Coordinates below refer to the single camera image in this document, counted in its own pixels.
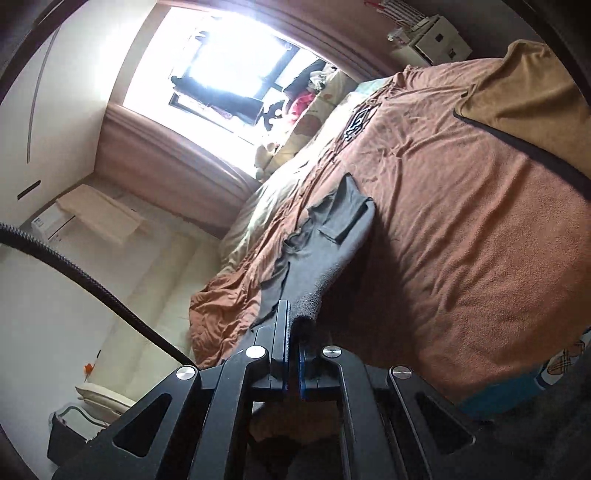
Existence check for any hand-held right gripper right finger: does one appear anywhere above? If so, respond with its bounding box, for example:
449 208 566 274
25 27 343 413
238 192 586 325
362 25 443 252
295 322 476 480

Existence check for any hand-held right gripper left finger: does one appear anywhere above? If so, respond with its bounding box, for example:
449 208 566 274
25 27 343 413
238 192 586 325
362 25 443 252
53 299 293 480

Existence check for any dark grey t-shirt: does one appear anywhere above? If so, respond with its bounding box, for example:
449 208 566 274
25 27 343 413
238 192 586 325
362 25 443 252
252 173 376 333

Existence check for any beige duvet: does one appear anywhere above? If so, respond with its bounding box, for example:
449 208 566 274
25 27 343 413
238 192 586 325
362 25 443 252
219 138 324 273

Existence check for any beige plush toy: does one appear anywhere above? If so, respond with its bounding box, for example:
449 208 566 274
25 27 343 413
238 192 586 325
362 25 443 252
253 143 278 181

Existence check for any brown fleece blanket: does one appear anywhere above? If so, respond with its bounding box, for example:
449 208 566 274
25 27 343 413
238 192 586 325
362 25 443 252
189 58 591 411

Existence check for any white air conditioner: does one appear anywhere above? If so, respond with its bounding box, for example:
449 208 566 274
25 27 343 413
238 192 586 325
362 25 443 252
30 184 146 245

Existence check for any black storage box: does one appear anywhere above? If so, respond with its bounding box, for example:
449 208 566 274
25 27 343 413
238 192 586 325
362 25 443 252
46 411 109 472

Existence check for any bear print pillow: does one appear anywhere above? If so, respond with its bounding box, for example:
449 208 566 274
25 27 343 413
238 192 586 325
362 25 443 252
272 69 365 162

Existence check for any red cloth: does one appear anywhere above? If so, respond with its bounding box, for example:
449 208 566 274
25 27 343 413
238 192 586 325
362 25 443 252
288 90 315 116

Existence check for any blue cartoon bed sheet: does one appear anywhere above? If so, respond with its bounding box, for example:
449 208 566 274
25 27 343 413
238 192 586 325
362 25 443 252
457 330 591 421

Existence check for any white storage rack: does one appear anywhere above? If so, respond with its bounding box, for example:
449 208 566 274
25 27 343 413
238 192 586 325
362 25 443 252
388 14 474 65

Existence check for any mustard fleece blanket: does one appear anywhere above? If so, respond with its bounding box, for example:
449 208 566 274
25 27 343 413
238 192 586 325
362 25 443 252
455 39 591 178

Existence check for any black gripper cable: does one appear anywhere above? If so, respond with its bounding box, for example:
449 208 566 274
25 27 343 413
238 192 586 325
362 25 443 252
0 222 195 370

